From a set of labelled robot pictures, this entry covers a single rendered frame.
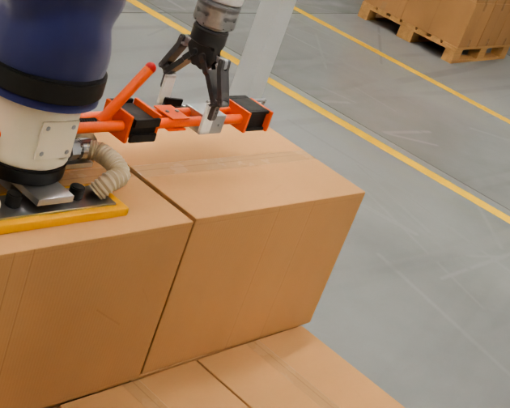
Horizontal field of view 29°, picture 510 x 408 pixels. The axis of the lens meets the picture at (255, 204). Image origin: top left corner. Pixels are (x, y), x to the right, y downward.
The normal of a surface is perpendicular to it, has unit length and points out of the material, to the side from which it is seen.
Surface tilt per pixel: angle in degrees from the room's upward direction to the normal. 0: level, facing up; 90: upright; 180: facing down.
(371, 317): 0
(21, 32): 75
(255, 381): 0
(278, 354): 0
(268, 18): 90
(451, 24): 90
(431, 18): 90
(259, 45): 90
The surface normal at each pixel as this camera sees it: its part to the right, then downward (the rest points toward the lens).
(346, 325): 0.33, -0.86
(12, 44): -0.33, 0.13
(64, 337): 0.69, 0.51
